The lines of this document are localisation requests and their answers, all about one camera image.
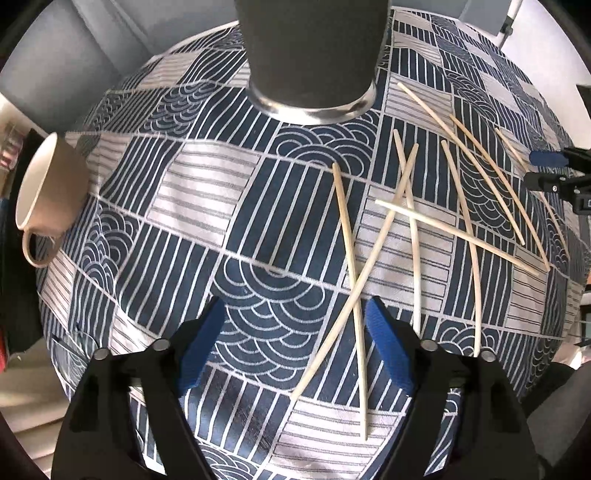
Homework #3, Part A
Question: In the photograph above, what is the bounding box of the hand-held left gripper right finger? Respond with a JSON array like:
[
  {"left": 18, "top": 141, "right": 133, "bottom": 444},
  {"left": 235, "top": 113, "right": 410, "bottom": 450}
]
[{"left": 364, "top": 295, "right": 541, "bottom": 480}]

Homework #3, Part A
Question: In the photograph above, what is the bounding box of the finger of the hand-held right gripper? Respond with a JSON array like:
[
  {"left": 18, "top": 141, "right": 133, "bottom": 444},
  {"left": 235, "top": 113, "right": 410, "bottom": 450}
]
[
  {"left": 529, "top": 148, "right": 591, "bottom": 171},
  {"left": 523, "top": 171, "right": 591, "bottom": 214}
]

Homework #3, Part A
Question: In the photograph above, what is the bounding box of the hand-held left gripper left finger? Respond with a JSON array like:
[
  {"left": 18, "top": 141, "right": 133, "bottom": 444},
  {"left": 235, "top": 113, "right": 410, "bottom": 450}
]
[{"left": 50, "top": 296, "right": 228, "bottom": 480}]

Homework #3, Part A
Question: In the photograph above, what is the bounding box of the pile of wooden chopsticks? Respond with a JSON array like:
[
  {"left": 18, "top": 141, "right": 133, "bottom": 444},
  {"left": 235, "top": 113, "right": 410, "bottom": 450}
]
[{"left": 291, "top": 82, "right": 568, "bottom": 441}]

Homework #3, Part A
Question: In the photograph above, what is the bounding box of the dark grey chopstick holder cup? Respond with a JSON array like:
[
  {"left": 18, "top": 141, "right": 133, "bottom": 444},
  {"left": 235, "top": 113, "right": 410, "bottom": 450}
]
[{"left": 233, "top": 0, "right": 387, "bottom": 124}]

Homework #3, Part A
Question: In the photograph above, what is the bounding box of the white stand pole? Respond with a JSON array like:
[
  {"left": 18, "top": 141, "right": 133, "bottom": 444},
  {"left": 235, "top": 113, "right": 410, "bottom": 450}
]
[{"left": 498, "top": 0, "right": 520, "bottom": 49}]

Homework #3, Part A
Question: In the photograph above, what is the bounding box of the blue white patterned tablecloth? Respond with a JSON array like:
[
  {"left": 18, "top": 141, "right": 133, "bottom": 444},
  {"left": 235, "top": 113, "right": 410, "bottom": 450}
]
[{"left": 36, "top": 7, "right": 587, "bottom": 480}]

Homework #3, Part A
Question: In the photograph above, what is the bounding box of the grey panel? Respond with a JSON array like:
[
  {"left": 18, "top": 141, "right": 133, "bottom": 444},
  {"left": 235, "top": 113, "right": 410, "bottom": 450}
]
[{"left": 459, "top": 0, "right": 514, "bottom": 37}]

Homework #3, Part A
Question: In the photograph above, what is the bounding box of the beige ceramic mug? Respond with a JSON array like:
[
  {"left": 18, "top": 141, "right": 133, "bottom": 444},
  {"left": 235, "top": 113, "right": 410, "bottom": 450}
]
[{"left": 15, "top": 132, "right": 93, "bottom": 269}]

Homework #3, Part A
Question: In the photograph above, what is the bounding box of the grey upholstered furniture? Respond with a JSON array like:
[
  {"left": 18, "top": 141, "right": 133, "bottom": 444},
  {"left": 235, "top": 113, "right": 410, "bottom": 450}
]
[{"left": 0, "top": 0, "right": 243, "bottom": 134}]

